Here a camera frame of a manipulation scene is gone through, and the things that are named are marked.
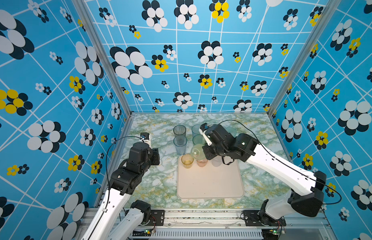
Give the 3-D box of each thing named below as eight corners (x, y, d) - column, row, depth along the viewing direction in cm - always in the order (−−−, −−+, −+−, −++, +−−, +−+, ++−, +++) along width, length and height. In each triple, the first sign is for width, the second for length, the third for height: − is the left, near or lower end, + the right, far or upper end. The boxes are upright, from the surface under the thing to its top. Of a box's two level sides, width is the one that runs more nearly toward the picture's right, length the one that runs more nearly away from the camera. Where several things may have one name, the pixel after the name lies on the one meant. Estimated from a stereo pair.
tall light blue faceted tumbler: (174, 156, 97) (172, 146, 88) (175, 145, 103) (173, 135, 93) (187, 156, 97) (186, 146, 88) (187, 145, 103) (186, 135, 93)
